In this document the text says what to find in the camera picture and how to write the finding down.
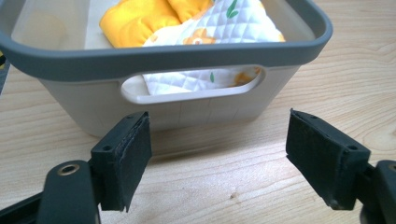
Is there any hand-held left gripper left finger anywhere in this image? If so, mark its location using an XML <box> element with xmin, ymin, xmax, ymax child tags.
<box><xmin>89</xmin><ymin>111</ymin><xmax>153</xmax><ymax>214</ymax></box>

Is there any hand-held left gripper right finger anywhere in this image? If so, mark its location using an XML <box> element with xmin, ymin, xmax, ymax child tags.
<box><xmin>285</xmin><ymin>108</ymin><xmax>372</xmax><ymax>211</ymax></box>

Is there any beige bin with grey rim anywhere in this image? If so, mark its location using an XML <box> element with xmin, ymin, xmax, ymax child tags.
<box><xmin>0</xmin><ymin>0</ymin><xmax>333</xmax><ymax>138</ymax></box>

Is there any yellow cloth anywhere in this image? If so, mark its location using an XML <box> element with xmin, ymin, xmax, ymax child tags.
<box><xmin>99</xmin><ymin>0</ymin><xmax>215</xmax><ymax>49</ymax></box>

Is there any white quilted floral cloth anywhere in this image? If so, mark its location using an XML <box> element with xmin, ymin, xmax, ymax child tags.
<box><xmin>142</xmin><ymin>0</ymin><xmax>286</xmax><ymax>96</ymax></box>

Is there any dark object with yellow mark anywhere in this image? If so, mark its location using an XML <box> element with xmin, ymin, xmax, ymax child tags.
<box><xmin>0</xmin><ymin>50</ymin><xmax>11</xmax><ymax>96</ymax></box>

